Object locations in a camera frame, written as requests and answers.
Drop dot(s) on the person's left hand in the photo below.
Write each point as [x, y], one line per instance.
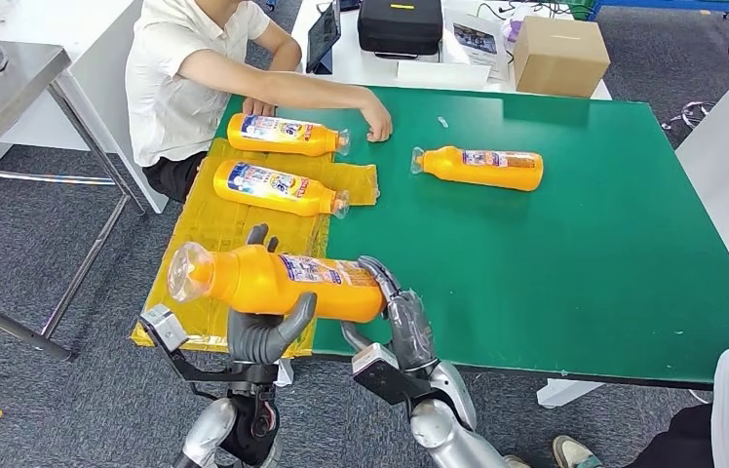
[258, 108]

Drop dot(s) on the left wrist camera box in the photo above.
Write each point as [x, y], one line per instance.
[164, 326]

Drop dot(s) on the purple small item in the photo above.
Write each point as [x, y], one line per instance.
[512, 29]

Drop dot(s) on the small clear tape piece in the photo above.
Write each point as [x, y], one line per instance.
[443, 121]

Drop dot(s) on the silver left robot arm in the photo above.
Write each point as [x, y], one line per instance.
[209, 433]

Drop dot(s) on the white table leg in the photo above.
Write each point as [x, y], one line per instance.
[564, 391]
[284, 374]

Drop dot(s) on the white desk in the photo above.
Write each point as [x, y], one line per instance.
[364, 64]

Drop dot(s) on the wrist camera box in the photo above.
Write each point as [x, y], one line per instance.
[384, 374]
[164, 326]

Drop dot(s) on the person's right hand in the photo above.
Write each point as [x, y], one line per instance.
[377, 123]

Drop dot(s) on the orange detergent bottle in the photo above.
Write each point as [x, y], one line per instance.
[455, 166]
[255, 284]
[322, 200]
[326, 141]

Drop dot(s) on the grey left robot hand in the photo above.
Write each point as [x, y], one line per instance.
[261, 339]

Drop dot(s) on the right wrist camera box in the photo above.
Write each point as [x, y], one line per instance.
[384, 374]

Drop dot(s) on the black tablet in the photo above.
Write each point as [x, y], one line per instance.
[324, 35]

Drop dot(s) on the brown cardboard box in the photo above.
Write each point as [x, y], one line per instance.
[558, 58]

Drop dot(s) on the black carrying case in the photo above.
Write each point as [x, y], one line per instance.
[400, 29]

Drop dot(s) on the printed booklet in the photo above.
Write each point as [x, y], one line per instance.
[477, 42]

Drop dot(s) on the yellow taped cardboard sheet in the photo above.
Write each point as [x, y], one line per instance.
[209, 219]

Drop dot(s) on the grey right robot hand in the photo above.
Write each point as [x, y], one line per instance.
[410, 329]

